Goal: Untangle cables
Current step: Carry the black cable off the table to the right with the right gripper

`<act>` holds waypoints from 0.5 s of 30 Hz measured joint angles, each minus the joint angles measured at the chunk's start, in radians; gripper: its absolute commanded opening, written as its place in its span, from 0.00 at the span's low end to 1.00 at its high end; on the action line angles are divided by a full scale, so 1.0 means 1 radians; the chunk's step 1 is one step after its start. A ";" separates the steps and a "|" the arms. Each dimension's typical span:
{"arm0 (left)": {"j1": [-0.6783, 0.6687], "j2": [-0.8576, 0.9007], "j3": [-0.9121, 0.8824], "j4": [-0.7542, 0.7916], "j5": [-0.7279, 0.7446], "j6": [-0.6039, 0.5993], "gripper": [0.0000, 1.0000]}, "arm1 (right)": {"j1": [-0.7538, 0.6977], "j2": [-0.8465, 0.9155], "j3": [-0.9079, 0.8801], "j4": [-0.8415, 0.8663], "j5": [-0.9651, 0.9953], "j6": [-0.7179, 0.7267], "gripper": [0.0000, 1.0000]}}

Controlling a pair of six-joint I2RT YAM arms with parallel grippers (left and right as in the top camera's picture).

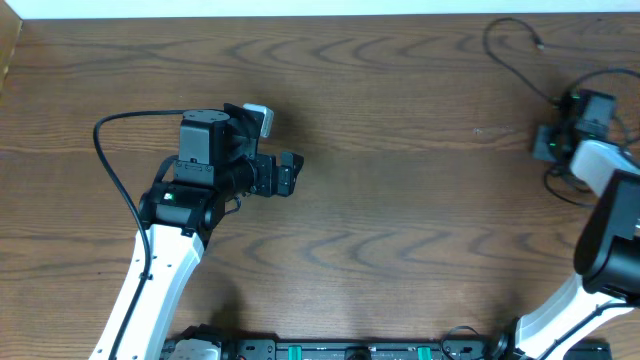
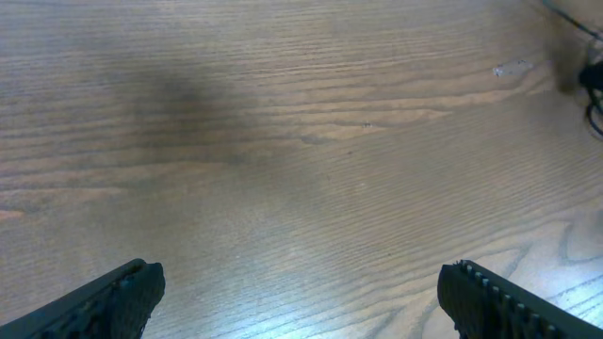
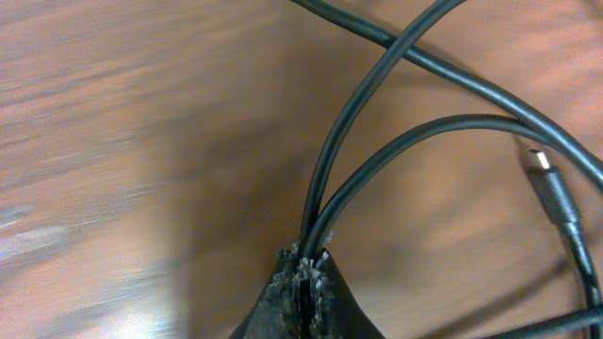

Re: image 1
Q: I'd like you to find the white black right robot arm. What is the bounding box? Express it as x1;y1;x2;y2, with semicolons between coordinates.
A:
484;90;639;360

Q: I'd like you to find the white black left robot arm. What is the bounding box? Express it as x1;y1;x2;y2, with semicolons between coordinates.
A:
91;103;304;359

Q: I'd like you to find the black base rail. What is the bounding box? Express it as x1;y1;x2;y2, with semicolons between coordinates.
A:
162;323;614;360

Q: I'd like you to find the black left camera cable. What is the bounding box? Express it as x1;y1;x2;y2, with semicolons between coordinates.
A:
92;109;186;360

